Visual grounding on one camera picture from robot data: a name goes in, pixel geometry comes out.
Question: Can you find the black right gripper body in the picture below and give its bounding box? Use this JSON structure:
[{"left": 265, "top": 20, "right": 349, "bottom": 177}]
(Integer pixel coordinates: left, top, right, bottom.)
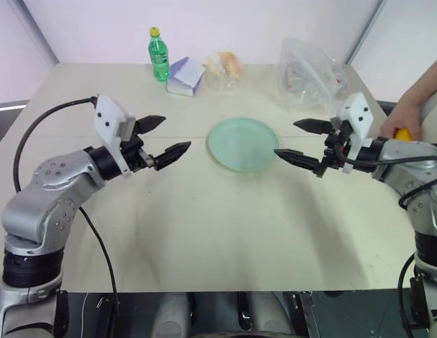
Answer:
[{"left": 322, "top": 119, "right": 354, "bottom": 172}]

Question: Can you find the yellow object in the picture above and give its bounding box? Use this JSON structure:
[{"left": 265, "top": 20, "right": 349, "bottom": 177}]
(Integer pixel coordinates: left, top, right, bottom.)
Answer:
[{"left": 393, "top": 128, "right": 415, "bottom": 142}]

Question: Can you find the pale green round plate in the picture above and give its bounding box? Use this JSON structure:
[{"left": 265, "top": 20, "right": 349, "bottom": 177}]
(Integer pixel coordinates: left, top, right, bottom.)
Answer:
[{"left": 207, "top": 117, "right": 280, "bottom": 173}]

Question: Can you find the grey wall frame strip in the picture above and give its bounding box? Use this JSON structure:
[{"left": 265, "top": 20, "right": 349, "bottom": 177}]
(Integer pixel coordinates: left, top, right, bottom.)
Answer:
[
  {"left": 344, "top": 0, "right": 387, "bottom": 65},
  {"left": 6, "top": 0, "right": 60, "bottom": 65}
]

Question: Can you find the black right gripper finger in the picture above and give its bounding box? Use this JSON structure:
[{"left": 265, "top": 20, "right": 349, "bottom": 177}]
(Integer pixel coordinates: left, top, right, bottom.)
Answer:
[
  {"left": 293, "top": 118, "right": 333, "bottom": 135},
  {"left": 273, "top": 149, "right": 328, "bottom": 179}
]

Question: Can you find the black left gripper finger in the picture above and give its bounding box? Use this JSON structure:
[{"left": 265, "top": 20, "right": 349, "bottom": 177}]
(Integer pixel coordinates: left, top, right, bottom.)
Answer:
[
  {"left": 153, "top": 141, "right": 192, "bottom": 173},
  {"left": 135, "top": 114, "right": 167, "bottom": 136}
]

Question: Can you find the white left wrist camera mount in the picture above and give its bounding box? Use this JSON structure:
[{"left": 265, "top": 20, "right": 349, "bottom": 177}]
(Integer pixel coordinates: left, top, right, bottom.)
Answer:
[{"left": 92, "top": 93, "right": 137, "bottom": 177}]

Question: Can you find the person's bare hand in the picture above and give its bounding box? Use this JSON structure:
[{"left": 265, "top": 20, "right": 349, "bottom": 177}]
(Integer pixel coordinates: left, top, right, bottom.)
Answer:
[{"left": 379, "top": 92, "right": 426, "bottom": 142}]

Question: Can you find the green bottle with yellow cap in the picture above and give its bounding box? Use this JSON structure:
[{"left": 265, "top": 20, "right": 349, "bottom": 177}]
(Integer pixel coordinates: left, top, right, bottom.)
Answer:
[{"left": 147, "top": 26, "right": 170, "bottom": 82}]

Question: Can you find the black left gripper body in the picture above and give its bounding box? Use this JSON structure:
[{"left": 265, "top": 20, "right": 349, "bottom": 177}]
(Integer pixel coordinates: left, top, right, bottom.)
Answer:
[{"left": 119, "top": 120, "right": 159, "bottom": 173}]

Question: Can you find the clear bag of snacks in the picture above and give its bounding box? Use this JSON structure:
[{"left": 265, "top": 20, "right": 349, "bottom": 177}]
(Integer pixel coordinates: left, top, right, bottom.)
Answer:
[{"left": 203, "top": 51, "right": 247, "bottom": 93}]

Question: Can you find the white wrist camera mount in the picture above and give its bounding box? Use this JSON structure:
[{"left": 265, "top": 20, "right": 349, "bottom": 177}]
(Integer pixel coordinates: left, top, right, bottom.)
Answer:
[
  {"left": 333, "top": 92, "right": 375, "bottom": 174},
  {"left": 92, "top": 93, "right": 137, "bottom": 177}
]

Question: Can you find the large crumpled clear plastic bag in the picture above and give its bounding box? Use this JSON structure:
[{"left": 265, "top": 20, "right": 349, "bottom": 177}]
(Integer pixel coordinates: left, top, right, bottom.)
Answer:
[{"left": 276, "top": 37, "right": 352, "bottom": 113}]

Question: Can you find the grey rounded shape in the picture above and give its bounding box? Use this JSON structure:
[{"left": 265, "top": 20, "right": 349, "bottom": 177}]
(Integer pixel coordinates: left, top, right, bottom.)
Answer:
[
  {"left": 151, "top": 292, "right": 192, "bottom": 338},
  {"left": 246, "top": 292, "right": 297, "bottom": 338}
]

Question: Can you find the purple and white carton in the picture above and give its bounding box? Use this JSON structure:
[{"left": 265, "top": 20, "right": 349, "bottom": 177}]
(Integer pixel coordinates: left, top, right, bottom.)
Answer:
[{"left": 166, "top": 56, "right": 207, "bottom": 96}]

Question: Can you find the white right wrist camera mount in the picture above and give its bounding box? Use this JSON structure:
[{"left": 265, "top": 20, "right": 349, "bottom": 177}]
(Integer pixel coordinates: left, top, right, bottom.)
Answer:
[{"left": 333, "top": 92, "right": 375, "bottom": 174}]

